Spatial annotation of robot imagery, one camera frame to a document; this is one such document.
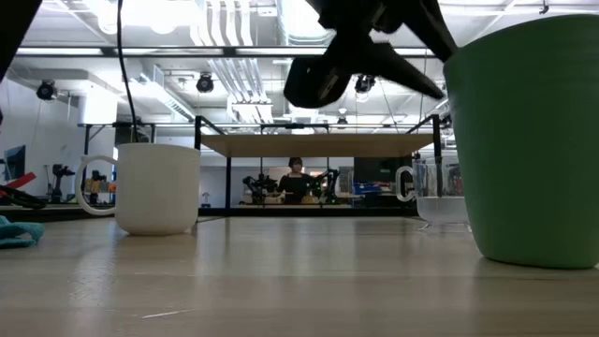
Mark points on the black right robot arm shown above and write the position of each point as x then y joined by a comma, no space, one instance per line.
437,28

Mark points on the person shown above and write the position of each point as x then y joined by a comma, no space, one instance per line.
296,185

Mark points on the blue storage bin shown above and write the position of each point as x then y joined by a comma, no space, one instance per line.
367,188

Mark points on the black background robot arm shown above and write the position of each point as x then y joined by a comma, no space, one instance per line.
61,180
259,185
327,185

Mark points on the white ceramic mug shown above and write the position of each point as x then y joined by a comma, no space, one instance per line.
159,187

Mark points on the black ceiling spotlight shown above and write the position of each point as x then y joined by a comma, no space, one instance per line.
364,84
205,83
46,90

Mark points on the wooden shelf with black frame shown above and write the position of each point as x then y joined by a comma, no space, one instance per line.
318,145

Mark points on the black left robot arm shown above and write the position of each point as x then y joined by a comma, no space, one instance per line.
11,28

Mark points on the dark computer monitor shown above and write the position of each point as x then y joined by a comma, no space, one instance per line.
15,163

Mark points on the clear glass mug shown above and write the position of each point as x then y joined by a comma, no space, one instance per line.
442,211

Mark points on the red bar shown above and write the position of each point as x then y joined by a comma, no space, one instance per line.
21,181

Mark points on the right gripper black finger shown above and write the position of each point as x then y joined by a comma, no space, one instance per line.
323,77
402,70

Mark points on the green cup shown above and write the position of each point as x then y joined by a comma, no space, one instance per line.
529,140

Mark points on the large dark screen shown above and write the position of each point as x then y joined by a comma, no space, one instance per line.
381,171

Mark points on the teal cloth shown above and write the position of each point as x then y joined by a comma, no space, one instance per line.
18,231

